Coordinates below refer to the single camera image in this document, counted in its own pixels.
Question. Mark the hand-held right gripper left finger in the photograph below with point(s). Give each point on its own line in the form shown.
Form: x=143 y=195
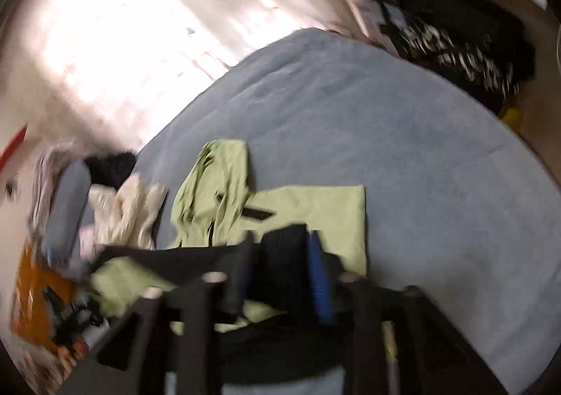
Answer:
x=236 y=285

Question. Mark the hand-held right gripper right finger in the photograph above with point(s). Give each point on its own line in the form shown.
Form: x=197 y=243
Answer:
x=317 y=281

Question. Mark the green and black hooded jacket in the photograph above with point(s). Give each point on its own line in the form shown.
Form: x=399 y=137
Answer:
x=315 y=211

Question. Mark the white puffer jacket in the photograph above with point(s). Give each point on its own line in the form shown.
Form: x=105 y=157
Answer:
x=131 y=211

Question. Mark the black and patterned clothes pile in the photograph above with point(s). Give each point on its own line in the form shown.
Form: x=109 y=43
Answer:
x=460 y=4

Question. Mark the blue folded fleece blanket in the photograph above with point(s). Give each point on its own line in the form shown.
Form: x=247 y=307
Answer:
x=70 y=202

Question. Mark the pale floral blanket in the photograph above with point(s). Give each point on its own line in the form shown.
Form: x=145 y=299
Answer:
x=44 y=175

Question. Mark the black fuzzy cloth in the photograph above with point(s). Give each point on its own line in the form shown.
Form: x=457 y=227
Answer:
x=109 y=169

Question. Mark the small yellow item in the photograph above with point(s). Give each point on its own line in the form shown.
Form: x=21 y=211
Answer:
x=512 y=117

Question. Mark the black and white patterned cloth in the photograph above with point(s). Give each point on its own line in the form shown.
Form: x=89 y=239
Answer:
x=438 y=44

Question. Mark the white leaf print curtain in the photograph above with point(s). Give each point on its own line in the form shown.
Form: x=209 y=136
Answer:
x=131 y=26

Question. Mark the red wall shelf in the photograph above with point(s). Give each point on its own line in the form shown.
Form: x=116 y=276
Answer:
x=13 y=145

